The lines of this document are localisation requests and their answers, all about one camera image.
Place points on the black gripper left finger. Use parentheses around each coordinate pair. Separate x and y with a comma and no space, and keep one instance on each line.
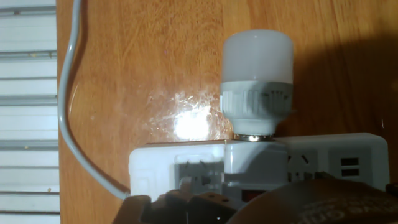
(199,208)

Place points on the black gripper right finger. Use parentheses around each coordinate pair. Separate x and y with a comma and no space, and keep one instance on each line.
(323,175)

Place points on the white bulb holder with bulb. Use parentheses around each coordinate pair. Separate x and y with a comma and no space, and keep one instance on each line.
(255,109)

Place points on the white power strip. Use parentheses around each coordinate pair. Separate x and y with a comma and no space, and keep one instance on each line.
(155,168)

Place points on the brown wooden board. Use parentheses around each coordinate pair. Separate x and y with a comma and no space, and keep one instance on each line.
(140,62)

